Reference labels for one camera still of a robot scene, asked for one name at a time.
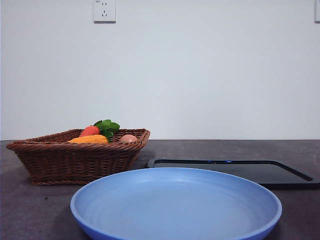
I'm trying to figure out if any orange-yellow corn cob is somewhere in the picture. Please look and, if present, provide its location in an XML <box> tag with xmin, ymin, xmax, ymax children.
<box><xmin>67</xmin><ymin>134</ymin><xmax>109</xmax><ymax>145</ymax></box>

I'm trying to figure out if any blue round plate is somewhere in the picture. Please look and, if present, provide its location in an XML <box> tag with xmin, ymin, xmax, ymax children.
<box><xmin>70</xmin><ymin>167</ymin><xmax>283</xmax><ymax>240</ymax></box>

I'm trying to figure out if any brown wicker basket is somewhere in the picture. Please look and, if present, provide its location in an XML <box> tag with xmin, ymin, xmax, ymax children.
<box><xmin>6</xmin><ymin>128</ymin><xmax>152</xmax><ymax>186</ymax></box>

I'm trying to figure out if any brown egg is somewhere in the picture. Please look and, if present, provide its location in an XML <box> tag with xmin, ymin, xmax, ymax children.
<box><xmin>118</xmin><ymin>134</ymin><xmax>139</xmax><ymax>145</ymax></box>

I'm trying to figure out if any green leafy vegetable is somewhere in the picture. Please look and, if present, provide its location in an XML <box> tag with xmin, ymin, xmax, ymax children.
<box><xmin>93</xmin><ymin>119</ymin><xmax>121</xmax><ymax>144</ymax></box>

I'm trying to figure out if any red-orange toy carrot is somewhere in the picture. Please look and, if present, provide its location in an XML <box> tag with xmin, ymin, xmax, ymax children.
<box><xmin>79</xmin><ymin>125</ymin><xmax>101</xmax><ymax>138</ymax></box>

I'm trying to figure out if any black rectangular tray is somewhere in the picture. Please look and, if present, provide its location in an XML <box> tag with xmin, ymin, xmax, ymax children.
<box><xmin>146</xmin><ymin>159</ymin><xmax>320</xmax><ymax>190</ymax></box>

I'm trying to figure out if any white wall socket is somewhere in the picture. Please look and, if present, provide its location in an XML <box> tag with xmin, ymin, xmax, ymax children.
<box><xmin>93</xmin><ymin>0</ymin><xmax>117</xmax><ymax>24</ymax></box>

